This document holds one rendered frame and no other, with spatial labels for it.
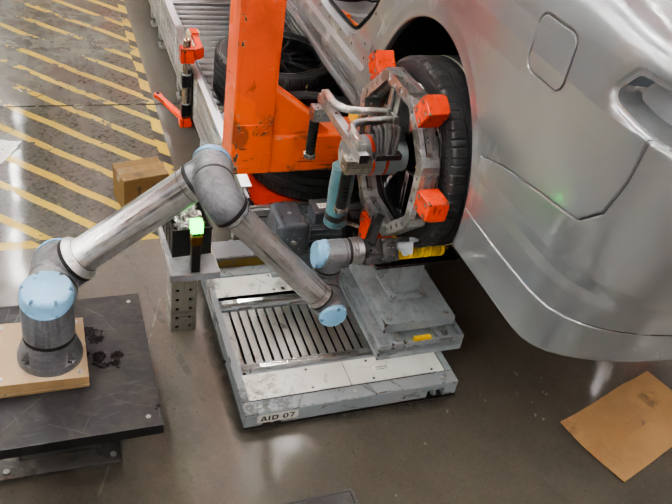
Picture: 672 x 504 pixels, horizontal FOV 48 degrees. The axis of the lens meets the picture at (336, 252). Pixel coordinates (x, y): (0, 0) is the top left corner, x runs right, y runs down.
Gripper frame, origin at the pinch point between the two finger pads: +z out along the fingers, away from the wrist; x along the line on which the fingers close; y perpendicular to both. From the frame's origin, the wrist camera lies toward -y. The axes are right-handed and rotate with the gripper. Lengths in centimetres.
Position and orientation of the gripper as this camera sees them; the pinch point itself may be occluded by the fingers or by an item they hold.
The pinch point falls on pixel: (414, 238)
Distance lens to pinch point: 257.3
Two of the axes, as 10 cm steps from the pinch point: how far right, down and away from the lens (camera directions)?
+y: 1.2, 9.9, -0.9
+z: 9.4, -0.9, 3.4
